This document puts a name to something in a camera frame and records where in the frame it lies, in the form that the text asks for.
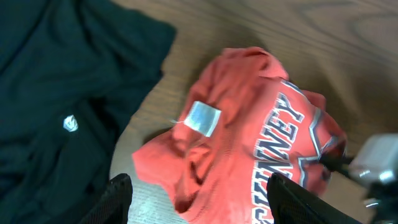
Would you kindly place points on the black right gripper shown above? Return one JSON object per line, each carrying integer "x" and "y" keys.
{"x": 374, "y": 168}

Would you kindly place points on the black t-shirt white logo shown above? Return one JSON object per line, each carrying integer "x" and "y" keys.
{"x": 72, "y": 75}

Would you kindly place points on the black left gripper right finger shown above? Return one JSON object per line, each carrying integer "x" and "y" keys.
{"x": 293, "y": 204}

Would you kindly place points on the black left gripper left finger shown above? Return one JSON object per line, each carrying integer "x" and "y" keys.
{"x": 113, "y": 205}

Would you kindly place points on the red printed t-shirt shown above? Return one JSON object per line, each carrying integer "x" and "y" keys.
{"x": 243, "y": 121}

